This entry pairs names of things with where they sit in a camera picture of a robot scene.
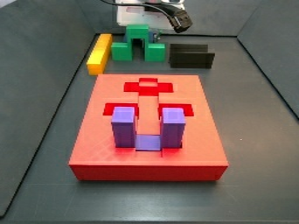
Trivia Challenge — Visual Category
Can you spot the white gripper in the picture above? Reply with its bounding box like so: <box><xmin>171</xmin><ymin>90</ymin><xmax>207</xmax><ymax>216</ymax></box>
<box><xmin>117</xmin><ymin>0</ymin><xmax>185</xmax><ymax>30</ymax></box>

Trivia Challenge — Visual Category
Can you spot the blue U-shaped block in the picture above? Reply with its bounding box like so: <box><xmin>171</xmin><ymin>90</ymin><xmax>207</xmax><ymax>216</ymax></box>
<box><xmin>123</xmin><ymin>31</ymin><xmax>162</xmax><ymax>43</ymax></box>

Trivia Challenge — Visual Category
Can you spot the green arch-shaped block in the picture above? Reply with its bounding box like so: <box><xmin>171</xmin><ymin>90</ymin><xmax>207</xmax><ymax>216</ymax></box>
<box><xmin>111</xmin><ymin>24</ymin><xmax>166</xmax><ymax>62</ymax></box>

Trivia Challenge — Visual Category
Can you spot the yellow long bar block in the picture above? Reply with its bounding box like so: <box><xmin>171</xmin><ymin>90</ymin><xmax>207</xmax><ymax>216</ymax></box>
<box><xmin>87</xmin><ymin>33</ymin><xmax>113</xmax><ymax>75</ymax></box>

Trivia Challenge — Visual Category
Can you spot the purple U-shaped block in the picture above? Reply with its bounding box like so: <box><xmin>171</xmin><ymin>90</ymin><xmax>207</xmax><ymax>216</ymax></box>
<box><xmin>111</xmin><ymin>107</ymin><xmax>186</xmax><ymax>151</ymax></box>

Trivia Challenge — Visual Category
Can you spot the red base block with slots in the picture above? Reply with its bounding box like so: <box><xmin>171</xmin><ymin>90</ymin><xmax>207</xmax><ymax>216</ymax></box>
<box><xmin>70</xmin><ymin>74</ymin><xmax>230</xmax><ymax>181</ymax></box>

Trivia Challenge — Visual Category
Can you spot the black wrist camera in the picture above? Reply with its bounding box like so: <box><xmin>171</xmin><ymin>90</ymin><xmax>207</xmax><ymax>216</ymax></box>
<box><xmin>169</xmin><ymin>10</ymin><xmax>193</xmax><ymax>33</ymax></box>

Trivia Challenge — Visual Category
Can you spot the black angle bracket fixture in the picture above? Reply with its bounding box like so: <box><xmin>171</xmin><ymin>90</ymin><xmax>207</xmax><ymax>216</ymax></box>
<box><xmin>170</xmin><ymin>44</ymin><xmax>215</xmax><ymax>69</ymax></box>

